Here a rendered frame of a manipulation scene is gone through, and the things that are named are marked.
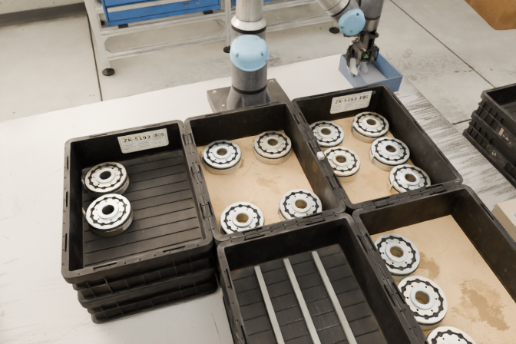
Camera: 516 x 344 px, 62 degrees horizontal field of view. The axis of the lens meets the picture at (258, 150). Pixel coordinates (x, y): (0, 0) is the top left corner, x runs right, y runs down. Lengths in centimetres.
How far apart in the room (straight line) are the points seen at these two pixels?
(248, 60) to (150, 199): 50
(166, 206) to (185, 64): 200
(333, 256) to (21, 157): 102
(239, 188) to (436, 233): 49
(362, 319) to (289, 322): 15
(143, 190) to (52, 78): 206
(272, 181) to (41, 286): 63
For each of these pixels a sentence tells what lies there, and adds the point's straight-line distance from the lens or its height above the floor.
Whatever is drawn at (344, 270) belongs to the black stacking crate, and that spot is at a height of 83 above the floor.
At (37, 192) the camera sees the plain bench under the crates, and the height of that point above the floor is 70.
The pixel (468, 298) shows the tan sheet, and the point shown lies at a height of 83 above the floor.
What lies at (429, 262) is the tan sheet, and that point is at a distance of 107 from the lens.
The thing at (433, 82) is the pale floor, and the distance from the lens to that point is 307.
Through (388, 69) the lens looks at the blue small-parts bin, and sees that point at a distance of 173.
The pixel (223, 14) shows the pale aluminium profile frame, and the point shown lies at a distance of 298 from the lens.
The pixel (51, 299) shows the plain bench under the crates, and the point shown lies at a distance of 120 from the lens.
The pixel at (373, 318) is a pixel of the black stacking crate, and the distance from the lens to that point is 98.
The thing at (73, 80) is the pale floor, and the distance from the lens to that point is 307.
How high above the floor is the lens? 170
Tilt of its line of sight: 46 degrees down
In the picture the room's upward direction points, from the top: 1 degrees clockwise
